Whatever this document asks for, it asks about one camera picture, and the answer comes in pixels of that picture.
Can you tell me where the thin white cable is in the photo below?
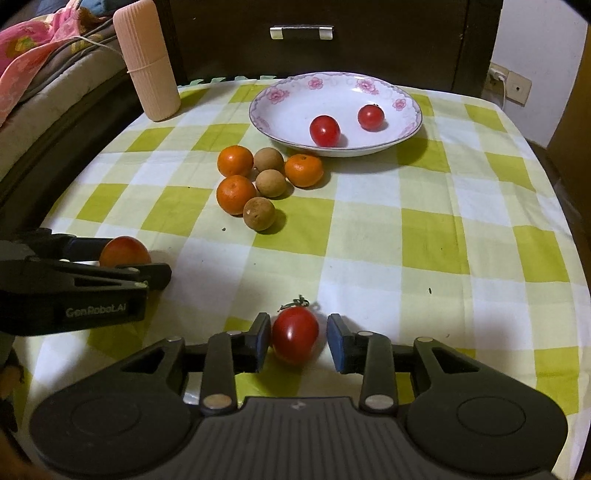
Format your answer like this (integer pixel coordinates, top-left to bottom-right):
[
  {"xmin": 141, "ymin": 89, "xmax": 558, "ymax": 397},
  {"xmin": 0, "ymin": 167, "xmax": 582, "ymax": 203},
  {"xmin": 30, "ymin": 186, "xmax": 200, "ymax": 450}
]
[{"xmin": 64, "ymin": 36, "xmax": 127, "ymax": 61}]

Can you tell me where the stemmed red cherry tomato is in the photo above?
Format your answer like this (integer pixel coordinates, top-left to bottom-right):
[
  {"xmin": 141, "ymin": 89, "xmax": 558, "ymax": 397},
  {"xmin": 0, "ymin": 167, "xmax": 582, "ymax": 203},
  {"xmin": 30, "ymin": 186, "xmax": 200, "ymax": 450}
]
[{"xmin": 271, "ymin": 295, "xmax": 321, "ymax": 366}]

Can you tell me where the green white checkered tablecloth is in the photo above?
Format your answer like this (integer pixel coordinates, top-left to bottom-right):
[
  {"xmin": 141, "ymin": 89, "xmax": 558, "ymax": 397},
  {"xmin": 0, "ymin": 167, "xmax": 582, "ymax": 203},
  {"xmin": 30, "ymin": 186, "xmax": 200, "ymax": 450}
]
[{"xmin": 9, "ymin": 76, "xmax": 588, "ymax": 462}]

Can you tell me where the metal drawer handle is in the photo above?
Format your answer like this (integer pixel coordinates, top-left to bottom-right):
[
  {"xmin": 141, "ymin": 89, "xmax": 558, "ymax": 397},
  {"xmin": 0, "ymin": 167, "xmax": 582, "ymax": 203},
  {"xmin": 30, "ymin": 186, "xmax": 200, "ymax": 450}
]
[{"xmin": 270, "ymin": 26, "xmax": 334, "ymax": 41}]

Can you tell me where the orange tangerine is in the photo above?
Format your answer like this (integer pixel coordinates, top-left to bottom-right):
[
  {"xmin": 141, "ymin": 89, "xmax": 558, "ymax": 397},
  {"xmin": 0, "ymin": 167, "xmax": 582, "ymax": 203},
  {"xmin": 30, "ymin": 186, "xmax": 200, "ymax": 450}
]
[
  {"xmin": 284, "ymin": 154, "xmax": 324, "ymax": 188},
  {"xmin": 216, "ymin": 175, "xmax": 257, "ymax": 216},
  {"xmin": 217, "ymin": 145, "xmax": 255, "ymax": 178}
]

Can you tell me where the brown longan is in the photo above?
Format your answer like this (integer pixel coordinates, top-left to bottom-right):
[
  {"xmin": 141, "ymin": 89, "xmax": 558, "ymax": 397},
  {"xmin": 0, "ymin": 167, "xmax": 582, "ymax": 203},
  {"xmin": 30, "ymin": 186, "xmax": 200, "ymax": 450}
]
[
  {"xmin": 253, "ymin": 147, "xmax": 284, "ymax": 174},
  {"xmin": 255, "ymin": 169, "xmax": 288, "ymax": 198},
  {"xmin": 243, "ymin": 197, "xmax": 276, "ymax": 231}
]

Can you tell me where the white plug with cable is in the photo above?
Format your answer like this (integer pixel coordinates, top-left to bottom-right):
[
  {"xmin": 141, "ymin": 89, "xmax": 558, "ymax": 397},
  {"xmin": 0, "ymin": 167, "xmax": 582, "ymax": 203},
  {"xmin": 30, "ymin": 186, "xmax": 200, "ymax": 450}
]
[{"xmin": 489, "ymin": 67, "xmax": 509, "ymax": 110}]

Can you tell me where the white floral plate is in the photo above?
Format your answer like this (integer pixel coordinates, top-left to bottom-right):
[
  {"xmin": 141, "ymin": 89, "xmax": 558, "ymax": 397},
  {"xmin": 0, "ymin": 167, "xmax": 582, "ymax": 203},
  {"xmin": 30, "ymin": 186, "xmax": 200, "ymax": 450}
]
[{"xmin": 249, "ymin": 72, "xmax": 424, "ymax": 158}]

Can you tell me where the wall power outlet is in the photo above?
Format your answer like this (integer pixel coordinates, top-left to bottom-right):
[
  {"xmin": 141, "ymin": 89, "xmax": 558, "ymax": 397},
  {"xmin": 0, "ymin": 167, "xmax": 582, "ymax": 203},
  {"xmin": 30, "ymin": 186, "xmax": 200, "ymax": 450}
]
[{"xmin": 482, "ymin": 62, "xmax": 533, "ymax": 106}]

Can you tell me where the pink ribbed cylinder container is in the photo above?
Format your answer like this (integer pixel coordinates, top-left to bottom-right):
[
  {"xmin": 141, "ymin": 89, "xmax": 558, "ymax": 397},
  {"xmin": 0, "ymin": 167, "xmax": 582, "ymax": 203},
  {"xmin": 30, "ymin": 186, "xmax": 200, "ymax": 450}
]
[{"xmin": 113, "ymin": 0, "xmax": 182, "ymax": 123}]

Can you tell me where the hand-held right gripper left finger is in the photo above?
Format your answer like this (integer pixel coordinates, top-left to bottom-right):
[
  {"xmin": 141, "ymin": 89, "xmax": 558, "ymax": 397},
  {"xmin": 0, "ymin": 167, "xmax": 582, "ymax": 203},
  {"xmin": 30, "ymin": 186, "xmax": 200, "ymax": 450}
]
[{"xmin": 121, "ymin": 312, "xmax": 272, "ymax": 411}]

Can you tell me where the large red tomato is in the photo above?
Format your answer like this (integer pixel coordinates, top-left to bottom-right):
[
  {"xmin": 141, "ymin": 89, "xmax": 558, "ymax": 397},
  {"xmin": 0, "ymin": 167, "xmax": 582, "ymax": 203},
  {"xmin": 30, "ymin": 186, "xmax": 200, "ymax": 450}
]
[{"xmin": 99, "ymin": 236, "xmax": 152, "ymax": 268}]

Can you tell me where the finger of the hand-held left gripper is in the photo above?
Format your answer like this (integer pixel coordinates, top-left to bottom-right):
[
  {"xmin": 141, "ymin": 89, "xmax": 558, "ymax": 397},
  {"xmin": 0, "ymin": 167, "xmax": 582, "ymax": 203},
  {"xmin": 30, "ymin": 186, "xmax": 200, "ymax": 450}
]
[
  {"xmin": 18, "ymin": 228, "xmax": 112, "ymax": 263},
  {"xmin": 59, "ymin": 261, "xmax": 173, "ymax": 291}
]

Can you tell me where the dark wooden drawer cabinet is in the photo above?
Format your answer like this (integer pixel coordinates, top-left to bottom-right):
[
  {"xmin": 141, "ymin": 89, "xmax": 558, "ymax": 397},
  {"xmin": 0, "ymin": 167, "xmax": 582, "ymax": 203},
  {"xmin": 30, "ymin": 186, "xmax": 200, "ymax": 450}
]
[{"xmin": 152, "ymin": 0, "xmax": 504, "ymax": 97}]

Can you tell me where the pink floral blanket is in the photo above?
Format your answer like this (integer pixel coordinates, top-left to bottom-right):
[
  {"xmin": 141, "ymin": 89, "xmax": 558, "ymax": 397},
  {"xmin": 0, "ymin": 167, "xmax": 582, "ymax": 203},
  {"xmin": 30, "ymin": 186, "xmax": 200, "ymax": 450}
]
[{"xmin": 0, "ymin": 0, "xmax": 116, "ymax": 126}]

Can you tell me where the brown wooden cabinet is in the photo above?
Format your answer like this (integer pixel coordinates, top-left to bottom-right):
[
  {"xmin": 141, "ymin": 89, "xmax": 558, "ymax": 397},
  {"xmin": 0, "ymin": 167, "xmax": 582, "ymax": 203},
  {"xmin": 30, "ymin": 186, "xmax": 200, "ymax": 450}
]
[{"xmin": 547, "ymin": 88, "xmax": 591, "ymax": 195}]

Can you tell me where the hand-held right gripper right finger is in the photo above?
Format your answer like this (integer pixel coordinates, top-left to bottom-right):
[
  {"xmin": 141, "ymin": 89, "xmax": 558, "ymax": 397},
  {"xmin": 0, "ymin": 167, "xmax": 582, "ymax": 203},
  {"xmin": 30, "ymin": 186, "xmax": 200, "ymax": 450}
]
[{"xmin": 326, "ymin": 313, "xmax": 481, "ymax": 411}]

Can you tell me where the grey mattress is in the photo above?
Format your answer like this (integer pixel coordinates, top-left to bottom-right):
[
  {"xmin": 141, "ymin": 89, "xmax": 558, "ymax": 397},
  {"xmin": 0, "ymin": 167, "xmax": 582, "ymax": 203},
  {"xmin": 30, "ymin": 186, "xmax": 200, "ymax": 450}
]
[{"xmin": 0, "ymin": 18, "xmax": 139, "ymax": 181}]

